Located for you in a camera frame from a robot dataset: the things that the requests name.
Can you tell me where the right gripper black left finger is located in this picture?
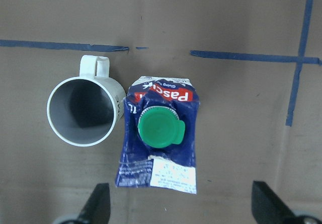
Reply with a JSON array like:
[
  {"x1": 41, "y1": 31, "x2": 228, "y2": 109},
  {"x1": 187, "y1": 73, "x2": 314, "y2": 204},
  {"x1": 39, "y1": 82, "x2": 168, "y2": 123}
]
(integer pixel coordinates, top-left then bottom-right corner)
[{"x1": 75, "y1": 183, "x2": 111, "y2": 223}]

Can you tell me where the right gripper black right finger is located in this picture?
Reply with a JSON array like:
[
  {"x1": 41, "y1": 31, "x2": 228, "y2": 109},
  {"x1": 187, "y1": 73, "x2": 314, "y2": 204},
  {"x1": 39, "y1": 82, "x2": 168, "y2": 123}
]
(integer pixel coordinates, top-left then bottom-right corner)
[{"x1": 251, "y1": 180, "x2": 322, "y2": 224}]

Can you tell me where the blue milk carton green cap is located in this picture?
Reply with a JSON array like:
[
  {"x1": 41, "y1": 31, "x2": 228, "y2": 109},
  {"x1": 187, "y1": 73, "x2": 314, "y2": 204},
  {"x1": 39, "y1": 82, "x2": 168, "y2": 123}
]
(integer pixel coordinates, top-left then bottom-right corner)
[{"x1": 115, "y1": 76, "x2": 200, "y2": 194}]

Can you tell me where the white plastic mug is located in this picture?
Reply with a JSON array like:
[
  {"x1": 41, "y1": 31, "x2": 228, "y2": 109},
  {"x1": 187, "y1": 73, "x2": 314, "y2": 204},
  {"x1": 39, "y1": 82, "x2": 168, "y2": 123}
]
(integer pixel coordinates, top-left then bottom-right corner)
[{"x1": 47, "y1": 55, "x2": 125, "y2": 147}]

